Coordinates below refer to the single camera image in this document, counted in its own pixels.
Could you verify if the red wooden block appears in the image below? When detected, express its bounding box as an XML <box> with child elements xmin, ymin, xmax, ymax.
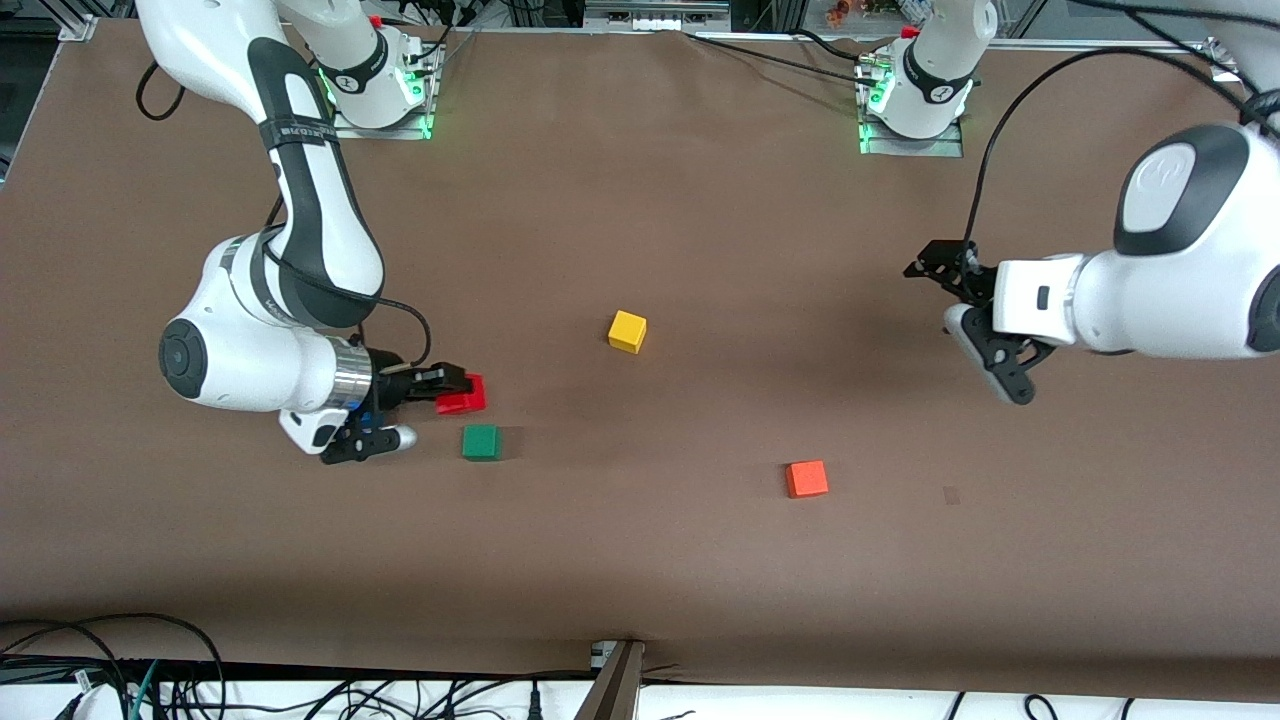
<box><xmin>436</xmin><ymin>374</ymin><xmax>488</xmax><ymax>417</ymax></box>

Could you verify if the yellow wooden block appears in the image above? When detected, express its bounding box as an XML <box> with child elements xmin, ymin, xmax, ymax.
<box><xmin>607</xmin><ymin>310</ymin><xmax>648</xmax><ymax>355</ymax></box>

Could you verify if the brown table cover sheet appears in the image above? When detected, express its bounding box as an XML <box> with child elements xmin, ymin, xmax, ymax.
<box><xmin>0</xmin><ymin>15</ymin><xmax>1280</xmax><ymax>701</ymax></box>

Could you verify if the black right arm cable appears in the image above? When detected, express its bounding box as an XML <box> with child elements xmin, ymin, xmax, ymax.
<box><xmin>137</xmin><ymin>62</ymin><xmax>433</xmax><ymax>373</ymax></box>

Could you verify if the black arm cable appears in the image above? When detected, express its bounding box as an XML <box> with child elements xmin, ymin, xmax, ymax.
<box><xmin>137</xmin><ymin>62</ymin><xmax>433</xmax><ymax>373</ymax></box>
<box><xmin>963</xmin><ymin>45</ymin><xmax>1280</xmax><ymax>256</ymax></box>

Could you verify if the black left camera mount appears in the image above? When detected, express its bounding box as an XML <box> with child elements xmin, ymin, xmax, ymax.
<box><xmin>965</xmin><ymin>305</ymin><xmax>1056</xmax><ymax>406</ymax></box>

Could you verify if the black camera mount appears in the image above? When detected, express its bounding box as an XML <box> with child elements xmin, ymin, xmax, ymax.
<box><xmin>320</xmin><ymin>410</ymin><xmax>396</xmax><ymax>466</ymax></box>
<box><xmin>965</xmin><ymin>305</ymin><xmax>1056</xmax><ymax>406</ymax></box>

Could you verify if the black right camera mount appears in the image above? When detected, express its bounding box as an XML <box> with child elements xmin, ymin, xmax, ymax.
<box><xmin>320</xmin><ymin>410</ymin><xmax>396</xmax><ymax>466</ymax></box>

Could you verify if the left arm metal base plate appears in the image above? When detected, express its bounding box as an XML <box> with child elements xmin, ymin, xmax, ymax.
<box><xmin>858</xmin><ymin>50</ymin><xmax>966</xmax><ymax>158</ymax></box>

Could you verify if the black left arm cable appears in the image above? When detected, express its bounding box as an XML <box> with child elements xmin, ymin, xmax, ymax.
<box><xmin>963</xmin><ymin>45</ymin><xmax>1280</xmax><ymax>256</ymax></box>

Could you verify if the black looped floor cable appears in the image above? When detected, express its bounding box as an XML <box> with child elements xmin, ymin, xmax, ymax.
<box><xmin>0</xmin><ymin>612</ymin><xmax>229</xmax><ymax>720</ymax></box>

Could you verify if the short black table cable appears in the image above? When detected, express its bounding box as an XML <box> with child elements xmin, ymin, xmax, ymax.
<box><xmin>790</xmin><ymin>28</ymin><xmax>876</xmax><ymax>66</ymax></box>

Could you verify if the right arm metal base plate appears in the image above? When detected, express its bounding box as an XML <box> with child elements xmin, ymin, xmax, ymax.
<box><xmin>328</xmin><ymin>45</ymin><xmax>441</xmax><ymax>141</ymax></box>

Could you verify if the aluminium frame rail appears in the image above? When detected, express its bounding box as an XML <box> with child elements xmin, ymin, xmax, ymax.
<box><xmin>960</xmin><ymin>38</ymin><xmax>1216</xmax><ymax>51</ymax></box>

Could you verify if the long black table cable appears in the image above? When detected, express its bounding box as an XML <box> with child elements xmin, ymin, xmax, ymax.
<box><xmin>690</xmin><ymin>33</ymin><xmax>871</xmax><ymax>86</ymax></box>

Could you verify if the green cable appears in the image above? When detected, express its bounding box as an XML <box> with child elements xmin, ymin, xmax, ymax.
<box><xmin>128</xmin><ymin>660</ymin><xmax>161</xmax><ymax>720</ymax></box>

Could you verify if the metal support post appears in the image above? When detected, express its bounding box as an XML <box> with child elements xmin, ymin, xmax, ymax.
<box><xmin>573</xmin><ymin>640</ymin><xmax>647</xmax><ymax>720</ymax></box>

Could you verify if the grey metal rail fixture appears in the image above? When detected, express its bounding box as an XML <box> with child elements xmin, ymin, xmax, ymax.
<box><xmin>583</xmin><ymin>0</ymin><xmax>733</xmax><ymax>33</ymax></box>

